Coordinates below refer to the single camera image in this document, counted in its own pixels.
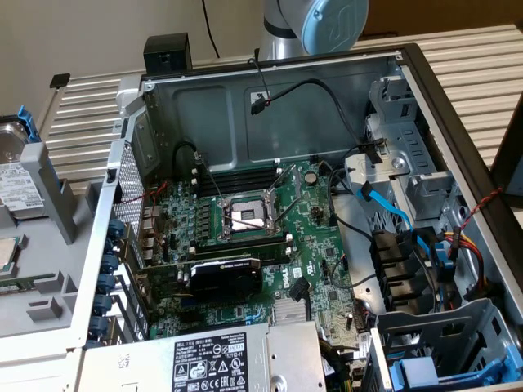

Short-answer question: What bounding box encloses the blue plastic disk carrier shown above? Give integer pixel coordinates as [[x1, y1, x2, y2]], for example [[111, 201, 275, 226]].
[[387, 342, 523, 389]]

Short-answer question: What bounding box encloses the thin black background cable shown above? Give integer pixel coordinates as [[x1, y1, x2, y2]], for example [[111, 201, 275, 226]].
[[201, 0, 221, 58]]

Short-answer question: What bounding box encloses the short black loop wire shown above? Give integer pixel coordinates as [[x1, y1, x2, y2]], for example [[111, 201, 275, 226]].
[[172, 140, 204, 175]]

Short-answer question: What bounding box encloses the red black twisted wire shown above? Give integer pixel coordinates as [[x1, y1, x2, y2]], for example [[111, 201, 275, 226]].
[[453, 186, 504, 236]]

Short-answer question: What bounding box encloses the braided black yellow wire bundle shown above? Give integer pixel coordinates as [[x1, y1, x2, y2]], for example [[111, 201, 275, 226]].
[[318, 336, 356, 392]]

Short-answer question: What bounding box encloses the grey power supply unit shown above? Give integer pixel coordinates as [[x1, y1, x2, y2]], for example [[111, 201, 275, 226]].
[[79, 320, 328, 392]]

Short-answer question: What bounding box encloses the black RAM slot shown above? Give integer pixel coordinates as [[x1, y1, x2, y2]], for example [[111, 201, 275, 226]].
[[190, 158, 284, 185], [191, 244, 294, 266], [190, 169, 285, 198], [188, 233, 293, 256]]

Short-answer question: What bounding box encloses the silver CPU chip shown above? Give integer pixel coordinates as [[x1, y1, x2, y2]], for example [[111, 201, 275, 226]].
[[0, 235, 22, 274]]

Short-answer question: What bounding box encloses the blue plastic latch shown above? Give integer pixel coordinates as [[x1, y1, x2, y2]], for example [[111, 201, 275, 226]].
[[437, 239, 458, 283]]

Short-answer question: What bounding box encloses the grey plastic parts rack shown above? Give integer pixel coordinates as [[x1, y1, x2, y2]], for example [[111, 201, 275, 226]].
[[0, 140, 108, 340]]

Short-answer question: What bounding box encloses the long black wire with plug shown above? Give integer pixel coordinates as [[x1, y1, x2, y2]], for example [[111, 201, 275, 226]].
[[249, 78, 364, 148]]

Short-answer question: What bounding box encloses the grey metal drive cage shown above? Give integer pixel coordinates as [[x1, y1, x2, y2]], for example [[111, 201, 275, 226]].
[[342, 75, 467, 221]]

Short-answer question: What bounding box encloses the thin black red wire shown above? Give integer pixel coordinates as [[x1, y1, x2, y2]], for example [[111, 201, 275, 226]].
[[247, 56, 273, 107]]

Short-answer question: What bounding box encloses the black wire with wide plug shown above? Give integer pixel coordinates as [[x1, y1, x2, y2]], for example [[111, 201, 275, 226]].
[[289, 278, 311, 326]]

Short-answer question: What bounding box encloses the black wire beside motherboard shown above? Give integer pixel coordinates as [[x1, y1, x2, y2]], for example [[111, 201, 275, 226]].
[[326, 161, 375, 240]]

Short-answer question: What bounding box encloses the green Dell motherboard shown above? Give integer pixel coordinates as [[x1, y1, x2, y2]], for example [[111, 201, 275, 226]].
[[136, 158, 371, 371]]

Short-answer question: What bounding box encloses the blue SATA wire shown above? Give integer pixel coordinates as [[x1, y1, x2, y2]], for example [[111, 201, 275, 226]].
[[355, 181, 434, 266]]

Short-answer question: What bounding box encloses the small black box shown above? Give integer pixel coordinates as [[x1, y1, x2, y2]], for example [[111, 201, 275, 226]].
[[142, 33, 193, 77]]

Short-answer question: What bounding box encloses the CPU socket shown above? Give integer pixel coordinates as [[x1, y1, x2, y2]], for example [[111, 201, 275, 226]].
[[216, 189, 287, 242]]

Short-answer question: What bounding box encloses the dark brown stand post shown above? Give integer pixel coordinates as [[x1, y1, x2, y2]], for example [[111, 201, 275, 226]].
[[489, 92, 523, 197]]

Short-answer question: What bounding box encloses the thin black wire orange plug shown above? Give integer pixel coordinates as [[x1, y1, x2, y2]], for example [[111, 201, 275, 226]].
[[326, 252, 349, 289]]

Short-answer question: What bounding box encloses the black graphics card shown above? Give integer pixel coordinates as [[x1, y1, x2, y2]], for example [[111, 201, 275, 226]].
[[136, 255, 265, 305]]

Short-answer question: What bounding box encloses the metal socket cover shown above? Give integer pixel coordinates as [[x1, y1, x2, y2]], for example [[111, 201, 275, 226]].
[[261, 163, 297, 230]]

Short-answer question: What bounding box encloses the metal locking lever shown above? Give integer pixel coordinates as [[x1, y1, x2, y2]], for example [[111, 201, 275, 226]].
[[203, 161, 226, 203], [272, 194, 306, 229]]

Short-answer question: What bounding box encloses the red yellow black power wire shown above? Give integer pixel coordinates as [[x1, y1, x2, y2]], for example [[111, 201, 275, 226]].
[[443, 228, 488, 299]]

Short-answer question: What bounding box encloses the open grey PC case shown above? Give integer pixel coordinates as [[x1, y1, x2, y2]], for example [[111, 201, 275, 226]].
[[67, 42, 523, 392]]

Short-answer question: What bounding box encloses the white wire label tag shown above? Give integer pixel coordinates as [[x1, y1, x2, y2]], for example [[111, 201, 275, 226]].
[[355, 331, 372, 363]]

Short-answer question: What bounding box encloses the green RAM stick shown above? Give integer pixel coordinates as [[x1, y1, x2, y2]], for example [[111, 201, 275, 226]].
[[0, 274, 58, 296]]

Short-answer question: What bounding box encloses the silver chipset heat sink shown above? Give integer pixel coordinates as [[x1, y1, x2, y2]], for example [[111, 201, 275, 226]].
[[272, 297, 307, 326]]

